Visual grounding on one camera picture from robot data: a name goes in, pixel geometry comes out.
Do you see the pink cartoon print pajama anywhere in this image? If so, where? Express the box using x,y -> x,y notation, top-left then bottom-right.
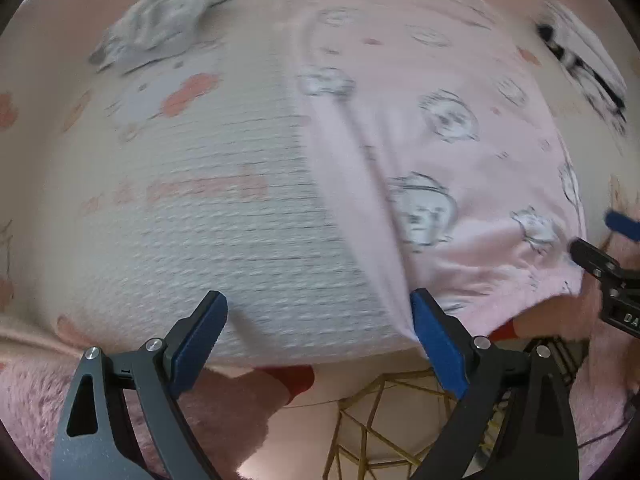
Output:
279,0 -> 586,338

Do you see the folded white black clothes stack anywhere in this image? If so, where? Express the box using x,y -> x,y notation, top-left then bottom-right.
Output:
536,0 -> 627,136

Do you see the black red slipper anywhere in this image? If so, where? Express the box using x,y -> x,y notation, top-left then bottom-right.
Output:
259,365 -> 316,403

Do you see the pink Hello Kitty sofa cover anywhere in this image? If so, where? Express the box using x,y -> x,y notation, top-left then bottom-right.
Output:
1,0 -> 639,366

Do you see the grey white print garment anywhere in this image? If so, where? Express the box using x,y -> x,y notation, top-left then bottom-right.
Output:
88,0 -> 228,75

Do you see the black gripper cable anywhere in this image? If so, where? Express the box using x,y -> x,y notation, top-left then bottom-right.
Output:
577,389 -> 637,451

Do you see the gold wire frame table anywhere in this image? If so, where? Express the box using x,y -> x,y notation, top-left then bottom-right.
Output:
322,336 -> 584,480

